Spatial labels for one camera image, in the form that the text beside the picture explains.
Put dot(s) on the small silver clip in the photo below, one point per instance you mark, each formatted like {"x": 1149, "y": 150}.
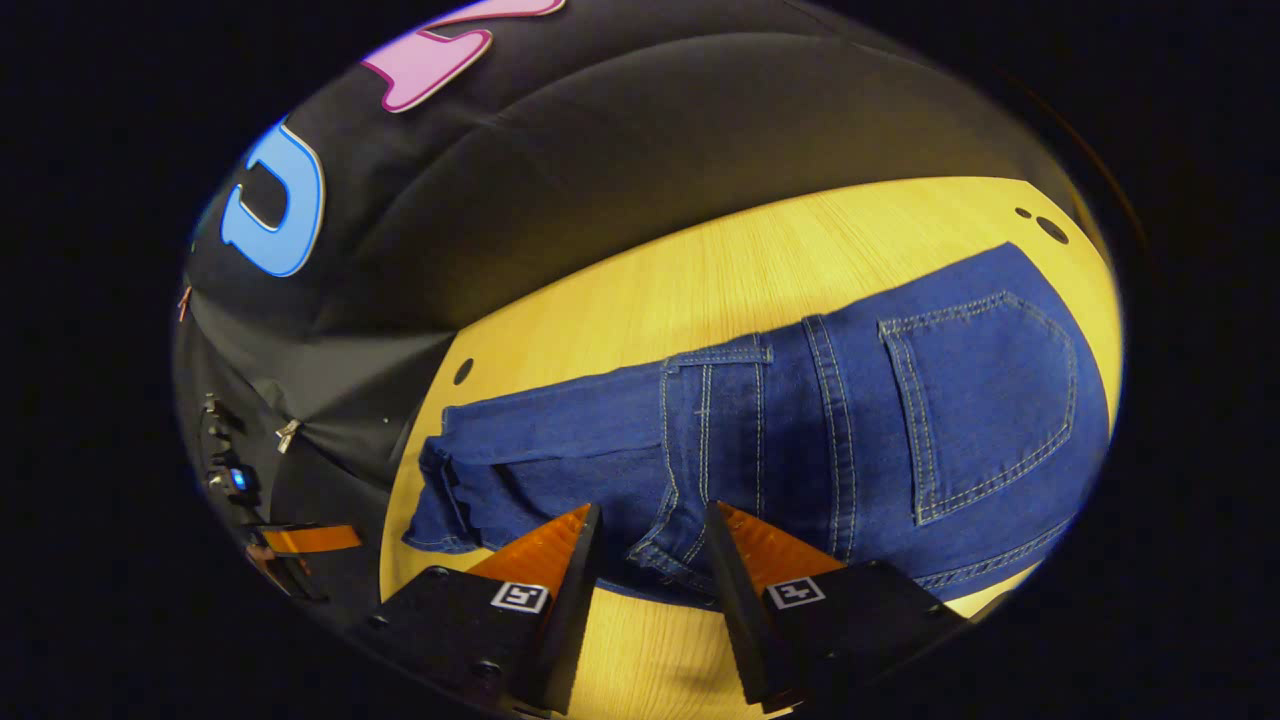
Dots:
{"x": 288, "y": 435}

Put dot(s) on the blue denim jeans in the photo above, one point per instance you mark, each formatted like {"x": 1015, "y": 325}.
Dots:
{"x": 800, "y": 440}

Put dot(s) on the black backdrop cloth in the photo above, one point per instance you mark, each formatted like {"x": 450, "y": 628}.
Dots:
{"x": 620, "y": 150}

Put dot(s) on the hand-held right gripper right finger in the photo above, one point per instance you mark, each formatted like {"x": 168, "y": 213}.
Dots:
{"x": 745, "y": 620}

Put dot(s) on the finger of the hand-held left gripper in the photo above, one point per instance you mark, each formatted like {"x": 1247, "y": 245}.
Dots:
{"x": 310, "y": 538}

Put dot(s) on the small red clip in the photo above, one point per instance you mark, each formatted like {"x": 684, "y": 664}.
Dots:
{"x": 184, "y": 303}

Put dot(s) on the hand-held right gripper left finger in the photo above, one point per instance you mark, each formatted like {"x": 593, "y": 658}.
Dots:
{"x": 575, "y": 620}

